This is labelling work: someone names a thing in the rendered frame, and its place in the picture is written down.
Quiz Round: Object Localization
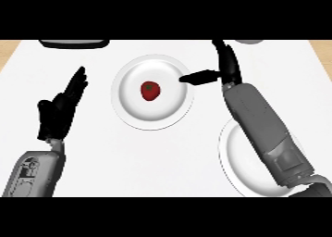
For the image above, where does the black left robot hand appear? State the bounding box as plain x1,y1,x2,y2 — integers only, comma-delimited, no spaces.
36,66,90,143

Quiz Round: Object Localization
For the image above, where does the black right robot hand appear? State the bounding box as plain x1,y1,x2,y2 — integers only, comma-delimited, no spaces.
177,39,243,87

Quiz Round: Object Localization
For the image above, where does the white plate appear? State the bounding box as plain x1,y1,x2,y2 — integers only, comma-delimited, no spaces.
109,54,195,131
217,118,305,198

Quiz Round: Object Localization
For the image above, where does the grey round object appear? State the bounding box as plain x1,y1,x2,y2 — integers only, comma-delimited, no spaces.
233,39,267,45

